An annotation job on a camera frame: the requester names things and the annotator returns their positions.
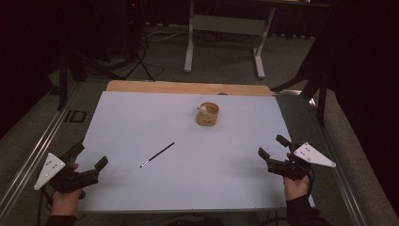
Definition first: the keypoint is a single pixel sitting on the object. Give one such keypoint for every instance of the person's right hand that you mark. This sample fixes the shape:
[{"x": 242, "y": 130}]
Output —
[{"x": 296, "y": 187}]

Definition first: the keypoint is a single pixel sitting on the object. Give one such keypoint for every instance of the white metal table frame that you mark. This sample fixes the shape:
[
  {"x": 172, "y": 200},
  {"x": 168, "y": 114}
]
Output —
[{"x": 226, "y": 25}]

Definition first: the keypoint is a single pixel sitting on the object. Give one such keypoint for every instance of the round wooden pen holder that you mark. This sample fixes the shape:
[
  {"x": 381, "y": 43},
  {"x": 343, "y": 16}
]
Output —
[{"x": 207, "y": 120}]

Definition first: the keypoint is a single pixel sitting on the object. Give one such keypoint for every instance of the person's left hand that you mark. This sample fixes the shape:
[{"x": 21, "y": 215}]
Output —
[{"x": 66, "y": 203}]

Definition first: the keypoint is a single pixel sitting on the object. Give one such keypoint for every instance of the black pen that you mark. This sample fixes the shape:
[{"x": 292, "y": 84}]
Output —
[{"x": 156, "y": 154}]

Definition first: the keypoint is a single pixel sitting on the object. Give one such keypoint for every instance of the small white figure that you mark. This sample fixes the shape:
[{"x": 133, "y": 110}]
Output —
[{"x": 204, "y": 109}]

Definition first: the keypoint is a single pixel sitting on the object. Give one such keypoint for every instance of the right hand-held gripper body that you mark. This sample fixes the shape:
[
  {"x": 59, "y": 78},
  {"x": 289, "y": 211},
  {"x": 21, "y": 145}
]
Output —
[{"x": 313, "y": 155}]

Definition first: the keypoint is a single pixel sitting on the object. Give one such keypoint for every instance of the black metal stand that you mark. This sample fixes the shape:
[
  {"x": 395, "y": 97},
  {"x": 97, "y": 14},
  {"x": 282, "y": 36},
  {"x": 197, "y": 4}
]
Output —
[{"x": 321, "y": 103}]

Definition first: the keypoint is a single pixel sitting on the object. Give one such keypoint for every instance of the wooden board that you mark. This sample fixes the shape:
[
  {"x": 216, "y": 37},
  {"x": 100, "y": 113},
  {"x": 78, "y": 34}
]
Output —
[{"x": 175, "y": 87}]

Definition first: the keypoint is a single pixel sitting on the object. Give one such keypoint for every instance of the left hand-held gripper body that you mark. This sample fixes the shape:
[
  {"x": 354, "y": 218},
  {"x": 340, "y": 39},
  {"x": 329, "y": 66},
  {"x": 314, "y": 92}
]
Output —
[{"x": 49, "y": 171}]

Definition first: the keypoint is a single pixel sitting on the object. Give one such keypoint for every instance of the metal floor rail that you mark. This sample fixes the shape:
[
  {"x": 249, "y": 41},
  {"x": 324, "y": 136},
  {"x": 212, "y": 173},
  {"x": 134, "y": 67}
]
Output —
[
  {"x": 345, "y": 185},
  {"x": 28, "y": 165}
]

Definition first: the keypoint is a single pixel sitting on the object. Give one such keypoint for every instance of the white table mat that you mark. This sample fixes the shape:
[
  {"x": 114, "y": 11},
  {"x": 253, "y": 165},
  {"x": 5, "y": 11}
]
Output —
[{"x": 150, "y": 119}]

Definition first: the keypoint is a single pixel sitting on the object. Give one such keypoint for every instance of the black tripod stand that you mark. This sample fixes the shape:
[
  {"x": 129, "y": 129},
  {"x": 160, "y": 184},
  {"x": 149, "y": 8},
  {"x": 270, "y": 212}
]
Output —
[{"x": 63, "y": 82}]

